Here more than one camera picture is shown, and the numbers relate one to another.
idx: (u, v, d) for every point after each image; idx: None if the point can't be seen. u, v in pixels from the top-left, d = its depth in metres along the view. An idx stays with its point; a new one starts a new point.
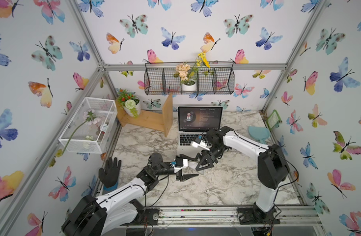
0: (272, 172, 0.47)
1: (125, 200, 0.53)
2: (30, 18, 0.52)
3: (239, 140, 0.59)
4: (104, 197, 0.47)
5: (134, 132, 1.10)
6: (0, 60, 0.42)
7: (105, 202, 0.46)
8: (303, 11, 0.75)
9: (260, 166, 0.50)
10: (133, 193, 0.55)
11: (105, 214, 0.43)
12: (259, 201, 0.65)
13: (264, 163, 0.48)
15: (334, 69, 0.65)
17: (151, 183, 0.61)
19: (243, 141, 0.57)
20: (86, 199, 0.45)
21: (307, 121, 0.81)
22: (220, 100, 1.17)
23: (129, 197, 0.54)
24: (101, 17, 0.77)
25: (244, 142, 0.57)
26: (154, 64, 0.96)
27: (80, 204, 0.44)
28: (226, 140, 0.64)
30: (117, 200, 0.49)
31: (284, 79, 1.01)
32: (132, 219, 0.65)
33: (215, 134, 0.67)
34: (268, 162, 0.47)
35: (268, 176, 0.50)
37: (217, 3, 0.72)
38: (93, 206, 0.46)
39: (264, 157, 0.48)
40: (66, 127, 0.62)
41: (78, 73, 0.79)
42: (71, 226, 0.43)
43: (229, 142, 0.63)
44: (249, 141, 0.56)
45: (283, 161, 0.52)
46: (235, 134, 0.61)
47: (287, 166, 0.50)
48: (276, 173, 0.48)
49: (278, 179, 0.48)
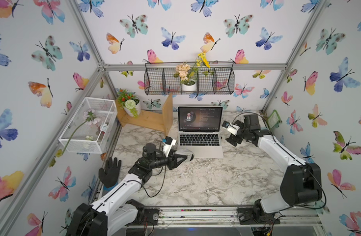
0: (297, 187, 0.44)
1: (124, 198, 0.52)
2: (30, 18, 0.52)
3: (275, 146, 0.55)
4: (100, 202, 0.46)
5: (134, 132, 1.10)
6: (0, 60, 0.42)
7: (102, 206, 0.45)
8: (303, 11, 0.75)
9: (286, 178, 0.47)
10: (128, 189, 0.53)
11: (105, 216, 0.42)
12: (263, 200, 0.65)
13: (293, 175, 0.44)
15: (334, 69, 0.65)
17: (145, 175, 0.61)
19: (278, 148, 0.54)
20: (81, 208, 0.43)
21: (307, 121, 0.81)
22: (220, 100, 1.17)
23: (126, 193, 0.53)
24: (101, 18, 0.77)
25: (280, 151, 0.53)
26: (154, 64, 0.96)
27: (77, 215, 0.42)
28: (260, 143, 0.63)
30: (114, 201, 0.47)
31: (284, 79, 1.01)
32: (134, 217, 0.65)
33: (251, 133, 0.65)
34: (297, 177, 0.44)
35: (291, 190, 0.46)
37: (217, 3, 0.72)
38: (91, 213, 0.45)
39: (293, 169, 0.44)
40: (66, 127, 0.62)
41: (78, 73, 0.79)
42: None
43: (262, 145, 0.62)
44: (285, 150, 0.52)
45: (316, 185, 0.45)
46: (273, 139, 0.58)
47: (318, 191, 0.45)
48: (302, 192, 0.45)
49: (302, 200, 0.45)
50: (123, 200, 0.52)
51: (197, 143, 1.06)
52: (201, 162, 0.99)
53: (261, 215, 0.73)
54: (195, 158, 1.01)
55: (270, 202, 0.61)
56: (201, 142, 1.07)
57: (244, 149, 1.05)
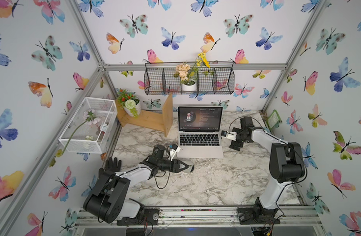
0: (281, 161, 0.51)
1: (137, 178, 0.56)
2: (31, 18, 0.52)
3: (264, 134, 0.64)
4: (122, 172, 0.51)
5: (134, 132, 1.10)
6: (0, 60, 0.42)
7: (123, 175, 0.50)
8: (303, 11, 0.75)
9: (272, 156, 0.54)
10: (142, 172, 0.59)
11: (127, 182, 0.47)
12: (262, 196, 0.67)
13: (275, 150, 0.53)
15: (334, 69, 0.65)
17: (153, 169, 0.67)
19: (267, 134, 0.63)
20: (105, 176, 0.48)
21: (307, 121, 0.81)
22: (220, 100, 1.17)
23: (139, 175, 0.57)
24: (101, 18, 0.77)
25: (267, 136, 0.62)
26: (154, 64, 0.96)
27: (101, 180, 0.47)
28: (252, 135, 0.73)
30: (131, 175, 0.52)
31: (284, 79, 1.01)
32: (134, 214, 0.64)
33: (246, 130, 0.76)
34: (280, 152, 0.51)
35: (276, 165, 0.53)
37: (217, 3, 0.72)
38: (112, 181, 0.50)
39: (277, 145, 0.52)
40: (66, 127, 0.62)
41: (78, 73, 0.79)
42: (94, 203, 0.44)
43: (255, 136, 0.71)
44: (272, 136, 0.60)
45: (298, 160, 0.53)
46: (263, 130, 0.67)
47: (301, 166, 0.51)
48: (286, 166, 0.51)
49: (287, 173, 0.50)
50: (135, 180, 0.56)
51: (197, 143, 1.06)
52: (201, 162, 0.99)
53: (261, 214, 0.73)
54: (195, 158, 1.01)
55: (266, 194, 0.64)
56: (201, 142, 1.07)
57: (244, 149, 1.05)
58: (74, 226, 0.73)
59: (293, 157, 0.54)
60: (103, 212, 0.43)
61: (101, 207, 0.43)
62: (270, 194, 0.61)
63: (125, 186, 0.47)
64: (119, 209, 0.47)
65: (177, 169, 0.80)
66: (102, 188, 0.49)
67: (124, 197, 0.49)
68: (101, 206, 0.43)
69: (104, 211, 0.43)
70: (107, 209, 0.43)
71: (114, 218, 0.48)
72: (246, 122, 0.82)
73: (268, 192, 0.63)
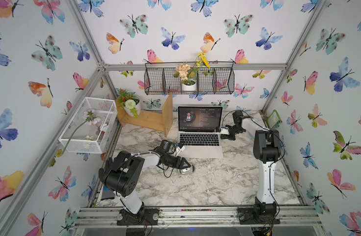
0: (262, 144, 0.62)
1: (147, 162, 0.61)
2: (30, 18, 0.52)
3: (252, 122, 0.74)
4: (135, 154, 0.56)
5: (134, 132, 1.10)
6: (0, 60, 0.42)
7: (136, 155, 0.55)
8: (303, 11, 0.75)
9: (255, 141, 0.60)
10: (152, 156, 0.64)
11: (143, 160, 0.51)
12: (259, 192, 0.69)
13: (258, 136, 0.64)
15: (334, 69, 0.65)
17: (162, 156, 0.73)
19: (254, 124, 0.72)
20: (123, 153, 0.53)
21: (307, 121, 0.81)
22: (220, 100, 1.17)
23: (150, 158, 0.62)
24: (101, 17, 0.77)
25: (254, 124, 0.72)
26: (154, 64, 0.96)
27: (120, 157, 0.52)
28: (242, 123, 0.83)
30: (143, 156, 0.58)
31: (284, 80, 1.01)
32: (136, 211, 0.65)
33: (237, 119, 0.86)
34: (262, 137, 0.62)
35: (258, 148, 0.64)
37: (217, 3, 0.72)
38: (128, 160, 0.55)
39: (259, 132, 0.63)
40: (66, 127, 0.62)
41: (78, 73, 0.79)
42: (112, 178, 0.49)
43: (243, 125, 0.82)
44: (258, 125, 0.70)
45: (276, 143, 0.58)
46: (249, 119, 0.77)
47: (278, 148, 0.62)
48: (264, 149, 0.62)
49: (265, 154, 0.62)
50: (146, 163, 0.61)
51: (197, 143, 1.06)
52: (201, 162, 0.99)
53: (261, 214, 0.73)
54: (195, 158, 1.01)
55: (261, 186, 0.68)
56: (201, 142, 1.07)
57: (244, 150, 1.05)
58: (74, 226, 0.73)
59: (273, 140, 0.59)
60: (120, 186, 0.47)
61: (119, 182, 0.48)
62: (263, 183, 0.66)
63: (141, 163, 0.52)
64: (134, 185, 0.52)
65: (180, 166, 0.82)
66: (119, 164, 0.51)
67: (139, 175, 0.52)
68: (120, 181, 0.48)
69: (122, 186, 0.47)
70: (125, 184, 0.47)
71: (128, 193, 0.50)
72: (236, 114, 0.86)
73: (261, 182, 0.68)
